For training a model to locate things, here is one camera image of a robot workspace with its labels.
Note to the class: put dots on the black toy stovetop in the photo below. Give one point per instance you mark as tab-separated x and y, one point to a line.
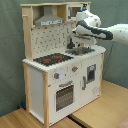
52	59

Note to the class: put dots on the black toy faucet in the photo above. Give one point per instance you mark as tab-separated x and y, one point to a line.
70	45

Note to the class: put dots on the left red oven knob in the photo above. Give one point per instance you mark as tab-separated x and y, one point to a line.
56	75

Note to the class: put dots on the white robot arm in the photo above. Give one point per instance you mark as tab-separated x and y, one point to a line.
88	24

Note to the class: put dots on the white oven door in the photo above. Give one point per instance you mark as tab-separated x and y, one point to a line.
63	99

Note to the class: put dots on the right red oven knob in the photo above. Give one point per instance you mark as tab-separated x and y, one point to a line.
74	69

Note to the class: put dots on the red oven knob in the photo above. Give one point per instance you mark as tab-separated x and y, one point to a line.
74	69
56	75

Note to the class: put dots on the toy microwave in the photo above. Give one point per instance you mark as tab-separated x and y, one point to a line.
72	10

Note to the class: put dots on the grey range hood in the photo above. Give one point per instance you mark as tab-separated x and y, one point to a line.
48	18

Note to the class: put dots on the grey toy sink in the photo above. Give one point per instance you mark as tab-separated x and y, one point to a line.
80	51

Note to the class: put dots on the wooden toy kitchen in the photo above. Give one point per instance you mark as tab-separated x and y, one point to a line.
45	40

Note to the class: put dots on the white fridge door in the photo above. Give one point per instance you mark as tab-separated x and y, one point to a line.
90	83

